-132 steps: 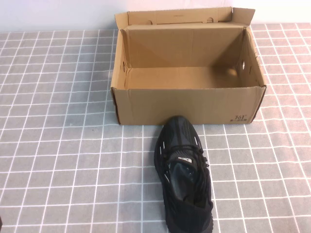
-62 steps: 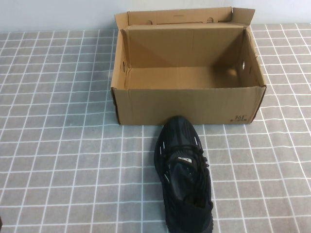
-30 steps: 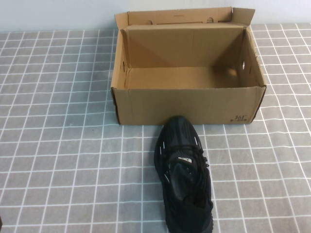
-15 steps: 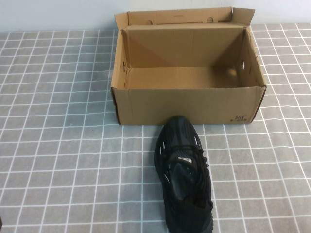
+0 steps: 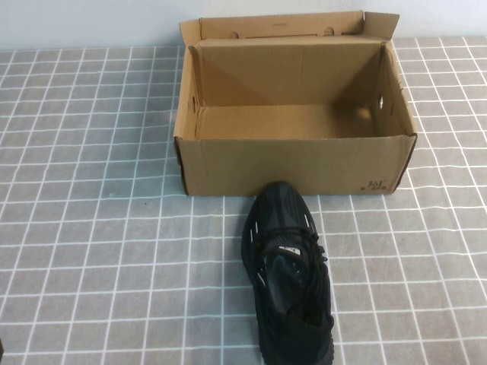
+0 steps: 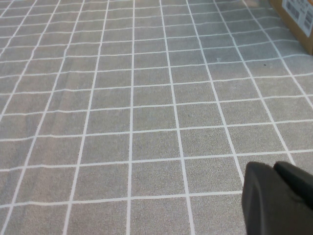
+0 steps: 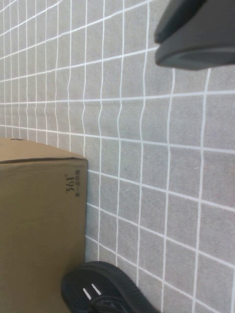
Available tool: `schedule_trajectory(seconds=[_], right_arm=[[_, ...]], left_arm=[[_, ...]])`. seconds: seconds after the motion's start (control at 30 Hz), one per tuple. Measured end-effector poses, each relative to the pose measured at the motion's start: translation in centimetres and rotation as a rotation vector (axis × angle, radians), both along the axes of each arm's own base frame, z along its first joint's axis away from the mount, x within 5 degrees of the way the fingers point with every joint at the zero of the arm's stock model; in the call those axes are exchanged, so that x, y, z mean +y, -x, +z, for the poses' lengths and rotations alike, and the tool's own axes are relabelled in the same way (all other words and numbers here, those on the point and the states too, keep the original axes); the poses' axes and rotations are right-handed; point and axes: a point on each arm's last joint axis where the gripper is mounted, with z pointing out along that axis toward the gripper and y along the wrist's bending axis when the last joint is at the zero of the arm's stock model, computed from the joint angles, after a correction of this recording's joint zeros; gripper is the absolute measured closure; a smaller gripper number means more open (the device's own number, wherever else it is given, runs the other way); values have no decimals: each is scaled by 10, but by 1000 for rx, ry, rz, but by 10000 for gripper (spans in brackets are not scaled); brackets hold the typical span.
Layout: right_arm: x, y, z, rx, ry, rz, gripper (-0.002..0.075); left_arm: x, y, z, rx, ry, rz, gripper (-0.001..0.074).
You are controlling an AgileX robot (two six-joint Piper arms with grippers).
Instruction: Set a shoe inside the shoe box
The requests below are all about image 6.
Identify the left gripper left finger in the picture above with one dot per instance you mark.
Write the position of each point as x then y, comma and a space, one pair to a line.
264, 208

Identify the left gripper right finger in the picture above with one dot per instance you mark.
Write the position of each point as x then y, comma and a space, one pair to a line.
298, 183

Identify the brown cardboard shoe box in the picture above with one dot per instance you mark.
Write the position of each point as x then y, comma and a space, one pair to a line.
300, 36

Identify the grey white-checked tablecloth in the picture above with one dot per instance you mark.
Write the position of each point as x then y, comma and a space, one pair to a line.
146, 122

